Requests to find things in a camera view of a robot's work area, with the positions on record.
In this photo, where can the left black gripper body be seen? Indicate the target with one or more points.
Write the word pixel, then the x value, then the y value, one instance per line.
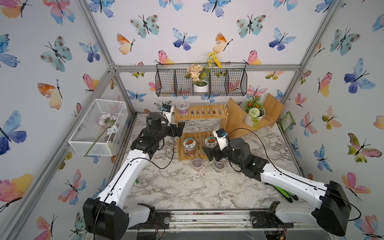
pixel 169 131

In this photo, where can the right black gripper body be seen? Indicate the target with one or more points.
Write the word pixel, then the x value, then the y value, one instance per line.
pixel 227 154

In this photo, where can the dark seed plastic jar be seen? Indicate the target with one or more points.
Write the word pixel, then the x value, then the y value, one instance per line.
pixel 219 166

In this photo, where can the tomato lid jar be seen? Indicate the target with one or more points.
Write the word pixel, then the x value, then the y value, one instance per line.
pixel 189 145
pixel 210 142

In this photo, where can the red seed plastic jar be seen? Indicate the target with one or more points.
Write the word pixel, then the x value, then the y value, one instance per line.
pixel 197 164

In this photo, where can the purple seed plastic jar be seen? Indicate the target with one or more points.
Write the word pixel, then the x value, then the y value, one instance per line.
pixel 182 107

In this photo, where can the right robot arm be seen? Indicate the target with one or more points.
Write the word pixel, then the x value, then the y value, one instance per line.
pixel 332 208

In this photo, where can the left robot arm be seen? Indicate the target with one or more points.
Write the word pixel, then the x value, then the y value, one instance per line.
pixel 104 215

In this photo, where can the bamboo two-tier shelf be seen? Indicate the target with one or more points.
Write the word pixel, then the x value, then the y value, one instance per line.
pixel 200 122

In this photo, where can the wooden angled plant stand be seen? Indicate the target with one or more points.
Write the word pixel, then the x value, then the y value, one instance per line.
pixel 239 123

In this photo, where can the potted red white flowers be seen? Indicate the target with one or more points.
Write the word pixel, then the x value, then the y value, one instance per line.
pixel 254 111

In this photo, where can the pink artificial flower stem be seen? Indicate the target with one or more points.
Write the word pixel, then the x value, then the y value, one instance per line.
pixel 109 123

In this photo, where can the green framed small sign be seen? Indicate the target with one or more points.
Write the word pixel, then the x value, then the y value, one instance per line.
pixel 287 122

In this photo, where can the white pot peach flowers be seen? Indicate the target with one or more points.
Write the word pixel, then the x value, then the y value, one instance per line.
pixel 199 76

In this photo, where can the green black work glove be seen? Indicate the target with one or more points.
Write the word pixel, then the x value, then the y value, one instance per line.
pixel 290 197

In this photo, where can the yellow artificial flower sprig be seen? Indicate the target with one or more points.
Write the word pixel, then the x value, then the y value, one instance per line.
pixel 213 60

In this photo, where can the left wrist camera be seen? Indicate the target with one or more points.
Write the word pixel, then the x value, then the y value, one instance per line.
pixel 167 111

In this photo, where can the black wire wall basket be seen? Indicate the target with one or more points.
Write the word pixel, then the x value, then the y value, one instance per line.
pixel 177 80

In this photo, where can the white mesh wall basket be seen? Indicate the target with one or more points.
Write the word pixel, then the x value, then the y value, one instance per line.
pixel 88 129

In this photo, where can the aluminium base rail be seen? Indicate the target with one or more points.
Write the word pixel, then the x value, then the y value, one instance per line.
pixel 226 220

